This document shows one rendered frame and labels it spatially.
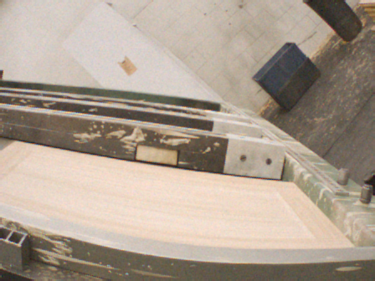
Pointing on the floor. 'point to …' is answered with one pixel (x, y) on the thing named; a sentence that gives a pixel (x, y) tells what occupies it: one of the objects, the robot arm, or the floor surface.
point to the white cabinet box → (131, 57)
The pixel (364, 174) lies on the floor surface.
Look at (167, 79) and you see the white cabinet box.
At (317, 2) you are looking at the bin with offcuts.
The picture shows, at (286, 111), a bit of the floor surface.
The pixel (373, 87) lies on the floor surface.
